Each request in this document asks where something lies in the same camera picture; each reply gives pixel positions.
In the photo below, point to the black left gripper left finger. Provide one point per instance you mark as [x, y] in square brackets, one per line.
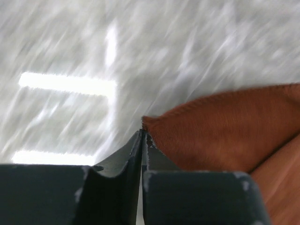
[102, 194]

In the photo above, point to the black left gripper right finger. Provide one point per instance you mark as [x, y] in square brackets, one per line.
[172, 196]

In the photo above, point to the rust brown towel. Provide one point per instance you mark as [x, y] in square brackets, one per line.
[255, 130]

